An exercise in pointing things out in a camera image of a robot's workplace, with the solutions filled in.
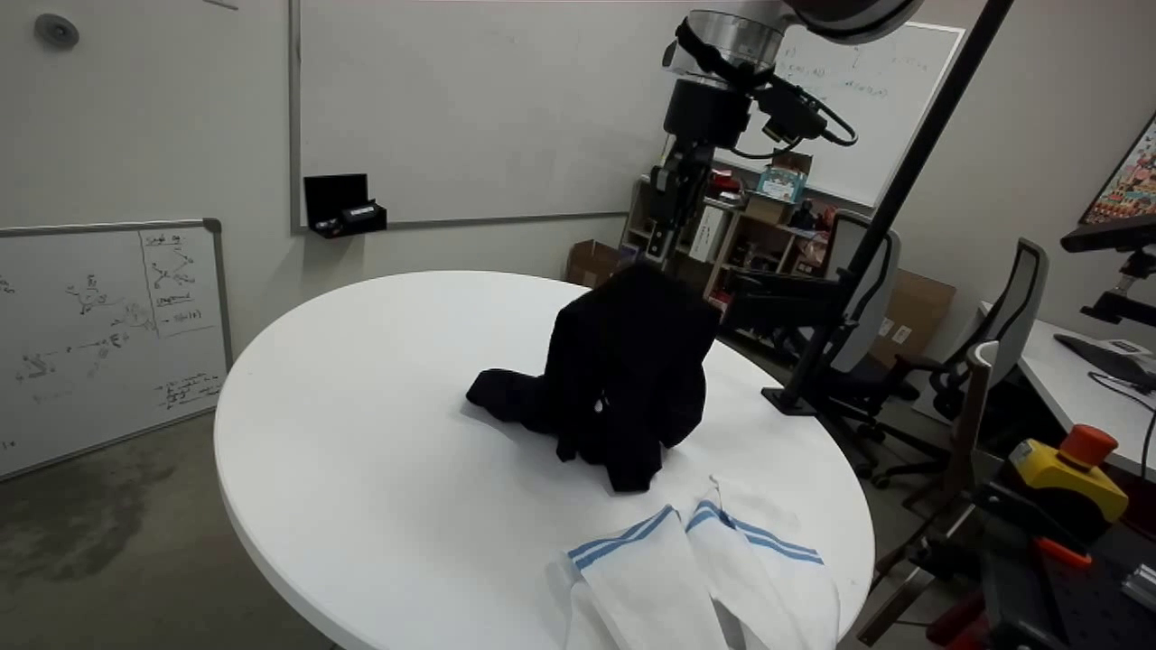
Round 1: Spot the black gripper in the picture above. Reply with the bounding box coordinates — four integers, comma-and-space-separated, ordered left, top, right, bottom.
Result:
647, 77, 755, 262

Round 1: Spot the black t-shirt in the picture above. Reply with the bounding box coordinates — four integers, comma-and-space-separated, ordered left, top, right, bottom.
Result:
464, 257, 727, 498

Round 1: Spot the black pole stand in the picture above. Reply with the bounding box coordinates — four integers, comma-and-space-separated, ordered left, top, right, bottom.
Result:
721, 0, 1020, 417

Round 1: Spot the metal tripod stand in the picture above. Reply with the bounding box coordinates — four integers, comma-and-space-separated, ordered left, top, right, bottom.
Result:
849, 340, 1005, 650

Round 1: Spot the wooden cubby shelf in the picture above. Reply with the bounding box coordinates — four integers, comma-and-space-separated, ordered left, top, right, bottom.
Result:
622, 173, 847, 297

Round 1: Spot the blue box on shelf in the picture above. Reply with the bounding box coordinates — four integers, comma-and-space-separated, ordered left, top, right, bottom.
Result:
755, 148, 818, 210

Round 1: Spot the small brown cardboard box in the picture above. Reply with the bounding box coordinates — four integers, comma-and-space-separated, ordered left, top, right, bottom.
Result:
564, 236, 640, 297

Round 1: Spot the whiteboard with green writing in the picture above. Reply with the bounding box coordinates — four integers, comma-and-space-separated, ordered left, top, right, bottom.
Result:
709, 10, 967, 210

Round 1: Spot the large brown cardboard box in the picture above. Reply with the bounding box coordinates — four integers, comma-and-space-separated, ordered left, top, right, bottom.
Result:
867, 268, 963, 368

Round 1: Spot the black marker holder box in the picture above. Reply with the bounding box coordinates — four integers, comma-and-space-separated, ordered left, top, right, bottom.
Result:
300, 168, 392, 243

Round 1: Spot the grey mesh office chair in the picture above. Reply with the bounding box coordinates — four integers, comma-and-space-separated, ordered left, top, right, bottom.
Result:
920, 236, 1050, 426

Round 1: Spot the white cloth with blue stripes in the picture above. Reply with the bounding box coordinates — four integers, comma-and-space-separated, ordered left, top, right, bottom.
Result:
553, 498, 841, 650

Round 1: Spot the computer monitor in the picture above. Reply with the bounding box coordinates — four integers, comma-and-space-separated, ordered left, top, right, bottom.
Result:
1078, 113, 1156, 231

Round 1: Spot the white desk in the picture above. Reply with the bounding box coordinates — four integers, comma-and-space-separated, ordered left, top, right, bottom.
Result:
975, 304, 1156, 487

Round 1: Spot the black keyboard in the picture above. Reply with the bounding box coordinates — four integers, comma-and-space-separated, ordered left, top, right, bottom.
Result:
1050, 329, 1156, 396

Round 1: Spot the yellow emergency stop button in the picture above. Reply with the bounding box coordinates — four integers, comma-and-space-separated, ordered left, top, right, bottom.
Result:
1005, 423, 1134, 526

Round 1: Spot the low whiteboard with drawings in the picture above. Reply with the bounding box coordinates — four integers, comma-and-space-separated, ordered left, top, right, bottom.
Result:
0, 214, 236, 480

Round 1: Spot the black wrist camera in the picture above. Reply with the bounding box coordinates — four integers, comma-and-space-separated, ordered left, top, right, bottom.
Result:
751, 77, 839, 152

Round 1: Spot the black camera cable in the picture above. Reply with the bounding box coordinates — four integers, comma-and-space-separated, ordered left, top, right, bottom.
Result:
813, 96, 863, 155

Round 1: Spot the large blank wall whiteboard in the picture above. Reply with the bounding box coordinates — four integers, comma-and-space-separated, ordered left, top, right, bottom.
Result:
286, 0, 715, 236

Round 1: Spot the red handled tool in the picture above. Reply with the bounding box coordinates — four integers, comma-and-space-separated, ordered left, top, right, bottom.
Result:
1030, 530, 1099, 577

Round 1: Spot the round grey wall sensor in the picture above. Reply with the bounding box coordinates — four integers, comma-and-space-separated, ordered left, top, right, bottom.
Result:
29, 8, 85, 55

